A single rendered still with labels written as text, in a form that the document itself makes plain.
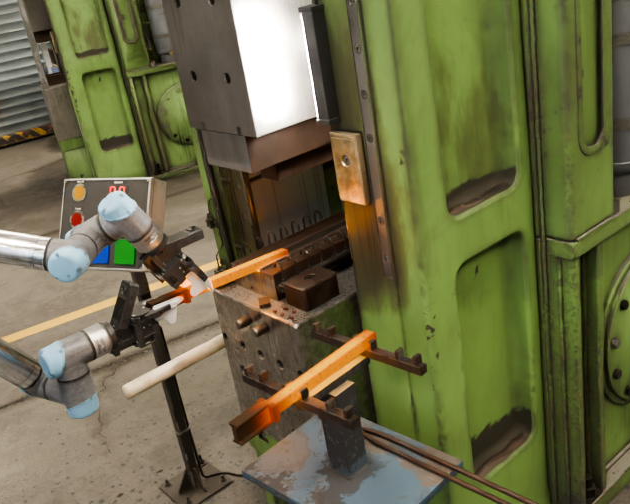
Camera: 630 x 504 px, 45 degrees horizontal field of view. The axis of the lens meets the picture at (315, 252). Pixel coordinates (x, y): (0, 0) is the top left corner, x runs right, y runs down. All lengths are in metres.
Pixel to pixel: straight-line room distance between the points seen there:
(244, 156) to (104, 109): 4.89
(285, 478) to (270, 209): 0.86
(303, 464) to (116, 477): 1.47
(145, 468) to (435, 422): 1.45
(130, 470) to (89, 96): 4.15
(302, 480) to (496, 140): 0.95
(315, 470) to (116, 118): 5.31
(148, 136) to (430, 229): 5.15
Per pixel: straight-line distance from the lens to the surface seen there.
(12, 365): 1.88
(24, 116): 9.81
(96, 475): 3.21
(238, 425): 1.45
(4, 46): 9.72
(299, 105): 1.91
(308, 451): 1.82
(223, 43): 1.85
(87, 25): 6.68
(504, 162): 2.01
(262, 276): 2.04
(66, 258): 1.71
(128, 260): 2.33
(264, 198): 2.27
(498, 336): 2.18
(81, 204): 2.48
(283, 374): 2.05
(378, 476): 1.72
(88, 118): 6.69
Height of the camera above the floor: 1.80
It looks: 23 degrees down
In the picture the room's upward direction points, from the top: 10 degrees counter-clockwise
